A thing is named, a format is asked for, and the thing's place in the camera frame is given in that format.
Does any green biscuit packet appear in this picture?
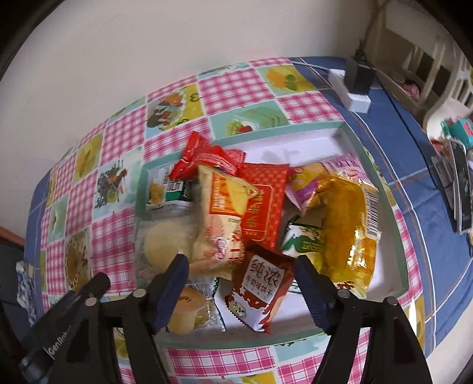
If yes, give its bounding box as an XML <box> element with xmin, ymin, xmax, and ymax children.
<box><xmin>281</xmin><ymin>214</ymin><xmax>328</xmax><ymax>259</ymax></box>

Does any teal shallow cardboard box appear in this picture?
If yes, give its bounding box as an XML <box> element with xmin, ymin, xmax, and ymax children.
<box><xmin>135</xmin><ymin>123</ymin><xmax>411</xmax><ymax>349</ymax></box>

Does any clear-wrapped round pastry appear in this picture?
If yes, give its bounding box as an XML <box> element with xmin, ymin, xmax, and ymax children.
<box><xmin>135</xmin><ymin>218</ymin><xmax>200</xmax><ymax>281</ymax></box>

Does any small clear-wrapped pastry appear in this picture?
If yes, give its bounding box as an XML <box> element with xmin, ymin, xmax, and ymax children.
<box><xmin>190</xmin><ymin>282</ymin><xmax>227</xmax><ymax>332</ymax></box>

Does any pink snack packet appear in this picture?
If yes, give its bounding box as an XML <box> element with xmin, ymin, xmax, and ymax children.
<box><xmin>286</xmin><ymin>153</ymin><xmax>370</xmax><ymax>211</ymax></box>

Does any black charger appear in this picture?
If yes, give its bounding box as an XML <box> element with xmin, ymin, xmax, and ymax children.
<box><xmin>345</xmin><ymin>55</ymin><xmax>372</xmax><ymax>95</ymax></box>

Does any white cable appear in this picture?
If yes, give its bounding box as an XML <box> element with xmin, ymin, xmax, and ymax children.
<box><xmin>294</xmin><ymin>61</ymin><xmax>331</xmax><ymax>74</ymax></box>

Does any black flat device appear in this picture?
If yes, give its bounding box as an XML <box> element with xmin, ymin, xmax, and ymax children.
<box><xmin>447</xmin><ymin>142</ymin><xmax>473</xmax><ymax>233</ymax></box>

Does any black cable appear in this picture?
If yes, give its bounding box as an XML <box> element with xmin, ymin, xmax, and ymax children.
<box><xmin>355</xmin><ymin>0</ymin><xmax>385</xmax><ymax>60</ymax></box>

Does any large red gold-print snack packet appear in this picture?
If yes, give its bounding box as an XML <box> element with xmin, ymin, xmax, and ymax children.
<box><xmin>236</xmin><ymin>162</ymin><xmax>291</xmax><ymax>253</ymax></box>

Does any teal object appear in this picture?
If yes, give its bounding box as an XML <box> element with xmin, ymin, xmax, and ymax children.
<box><xmin>441</xmin><ymin>118</ymin><xmax>473</xmax><ymax>148</ymax></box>

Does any white green snack packet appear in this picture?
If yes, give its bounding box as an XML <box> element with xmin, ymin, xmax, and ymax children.
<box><xmin>146</xmin><ymin>164</ymin><xmax>195</xmax><ymax>207</ymax></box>

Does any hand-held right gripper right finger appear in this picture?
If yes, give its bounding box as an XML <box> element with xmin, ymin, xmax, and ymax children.
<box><xmin>294</xmin><ymin>255</ymin><xmax>433</xmax><ymax>384</ymax></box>

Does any orange yellow cake packet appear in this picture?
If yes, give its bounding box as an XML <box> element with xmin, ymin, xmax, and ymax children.
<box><xmin>192</xmin><ymin>164</ymin><xmax>261</xmax><ymax>278</ymax></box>

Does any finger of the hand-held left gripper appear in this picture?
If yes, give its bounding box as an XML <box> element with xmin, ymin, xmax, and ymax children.
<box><xmin>64</xmin><ymin>272</ymin><xmax>111</xmax><ymax>307</ymax></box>

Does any cream jelly cup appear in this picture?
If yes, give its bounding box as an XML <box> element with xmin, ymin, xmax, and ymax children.
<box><xmin>167</xmin><ymin>287</ymin><xmax>207</xmax><ymax>335</ymax></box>

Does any dark red biscuit packet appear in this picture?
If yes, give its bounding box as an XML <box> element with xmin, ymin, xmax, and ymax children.
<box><xmin>223</xmin><ymin>249</ymin><xmax>296</xmax><ymax>333</ymax></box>

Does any pink small object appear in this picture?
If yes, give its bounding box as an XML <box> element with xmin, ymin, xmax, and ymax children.
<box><xmin>402</xmin><ymin>79</ymin><xmax>422</xmax><ymax>98</ymax></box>

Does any small red snack packet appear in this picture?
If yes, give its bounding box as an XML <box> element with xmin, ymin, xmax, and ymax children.
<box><xmin>169</xmin><ymin>131</ymin><xmax>247</xmax><ymax>181</ymax></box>

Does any yellow transparent snack packet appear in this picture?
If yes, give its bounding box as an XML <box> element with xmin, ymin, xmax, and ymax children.
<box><xmin>318</xmin><ymin>173</ymin><xmax>382</xmax><ymax>298</ymax></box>

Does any crumpled blue white wrapper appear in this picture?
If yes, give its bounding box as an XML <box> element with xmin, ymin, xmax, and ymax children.
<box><xmin>15</xmin><ymin>260</ymin><xmax>39</xmax><ymax>307</ymax></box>

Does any white power strip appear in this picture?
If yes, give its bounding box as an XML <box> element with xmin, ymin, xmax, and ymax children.
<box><xmin>328</xmin><ymin>68</ymin><xmax>372</xmax><ymax>112</ymax></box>

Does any dark wooden furniture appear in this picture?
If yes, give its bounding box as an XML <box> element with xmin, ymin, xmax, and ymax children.
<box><xmin>0</xmin><ymin>225</ymin><xmax>26</xmax><ymax>307</ymax></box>

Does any white chair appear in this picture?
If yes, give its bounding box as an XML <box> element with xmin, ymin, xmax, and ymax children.
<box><xmin>364</xmin><ymin>0</ymin><xmax>473</xmax><ymax>126</ymax></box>

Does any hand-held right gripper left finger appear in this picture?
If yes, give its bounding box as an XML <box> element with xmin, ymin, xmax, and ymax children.
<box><xmin>48</xmin><ymin>252</ymin><xmax>190</xmax><ymax>384</ymax></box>

